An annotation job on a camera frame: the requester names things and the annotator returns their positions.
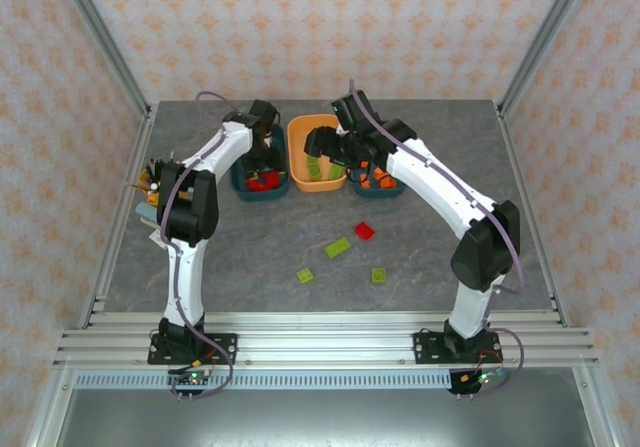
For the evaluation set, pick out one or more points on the aluminium front rail frame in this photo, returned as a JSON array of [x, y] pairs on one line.
[[320, 337]]

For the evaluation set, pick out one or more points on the pale blue flat object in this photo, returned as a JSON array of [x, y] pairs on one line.
[[146, 213]]

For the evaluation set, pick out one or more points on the white paper tag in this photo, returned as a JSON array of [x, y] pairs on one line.
[[156, 240]]

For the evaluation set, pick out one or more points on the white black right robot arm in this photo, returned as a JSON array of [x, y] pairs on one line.
[[435, 179]]

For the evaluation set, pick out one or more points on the aluminium frame post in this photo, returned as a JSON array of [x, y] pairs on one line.
[[102, 42], [547, 37]]

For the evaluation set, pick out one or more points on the yellow metal bucket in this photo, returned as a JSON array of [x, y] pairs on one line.
[[142, 184]]

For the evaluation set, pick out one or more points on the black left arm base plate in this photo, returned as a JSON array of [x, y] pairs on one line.
[[225, 349]]

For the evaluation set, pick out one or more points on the long green lego brick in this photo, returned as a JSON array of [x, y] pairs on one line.
[[337, 247]]

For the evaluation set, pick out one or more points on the teal plastic bin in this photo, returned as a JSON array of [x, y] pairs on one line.
[[260, 195], [380, 193]]

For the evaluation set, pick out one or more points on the orange plastic bin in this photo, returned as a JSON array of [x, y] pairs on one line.
[[297, 147]]

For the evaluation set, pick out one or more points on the aluminium side rail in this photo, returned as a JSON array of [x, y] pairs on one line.
[[117, 247], [535, 227]]

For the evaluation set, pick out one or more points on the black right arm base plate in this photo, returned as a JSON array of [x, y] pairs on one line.
[[425, 349]]

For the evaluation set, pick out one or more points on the grey metal panel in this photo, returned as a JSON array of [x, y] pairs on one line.
[[320, 419]]

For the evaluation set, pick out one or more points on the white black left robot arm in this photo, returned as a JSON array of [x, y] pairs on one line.
[[185, 277]]

